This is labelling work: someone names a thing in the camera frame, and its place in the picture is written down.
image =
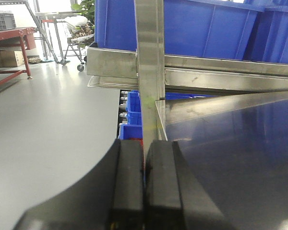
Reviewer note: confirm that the green potted plant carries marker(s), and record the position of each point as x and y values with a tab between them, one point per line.
86	8

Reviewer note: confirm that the red metal workbench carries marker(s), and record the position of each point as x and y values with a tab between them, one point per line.
17	39

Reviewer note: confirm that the large blue bin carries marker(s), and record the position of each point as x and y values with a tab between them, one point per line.
269	38
200	28

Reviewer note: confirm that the grey plastic crate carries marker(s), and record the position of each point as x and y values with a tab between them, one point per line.
7	21

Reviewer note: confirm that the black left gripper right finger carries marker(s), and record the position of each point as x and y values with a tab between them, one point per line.
175	200

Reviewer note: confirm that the small blue bin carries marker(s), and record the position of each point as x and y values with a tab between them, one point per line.
133	108
131	132

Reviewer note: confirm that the small blue bin lower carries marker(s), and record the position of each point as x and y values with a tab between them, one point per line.
131	132

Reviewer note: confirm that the large blue bin left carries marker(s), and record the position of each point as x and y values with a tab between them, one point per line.
200	28

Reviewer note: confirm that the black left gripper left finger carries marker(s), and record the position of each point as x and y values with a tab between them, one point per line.
109	197

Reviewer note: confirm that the cardboard box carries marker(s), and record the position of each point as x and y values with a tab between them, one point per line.
11	59

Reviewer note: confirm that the small blue bin upper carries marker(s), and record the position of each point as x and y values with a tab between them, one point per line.
133	108

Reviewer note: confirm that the large blue bin right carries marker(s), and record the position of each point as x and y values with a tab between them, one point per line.
269	38

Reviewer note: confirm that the wire shopping cart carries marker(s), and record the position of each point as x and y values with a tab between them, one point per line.
79	33

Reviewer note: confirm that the stainless steel shelf rack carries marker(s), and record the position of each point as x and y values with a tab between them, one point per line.
175	90

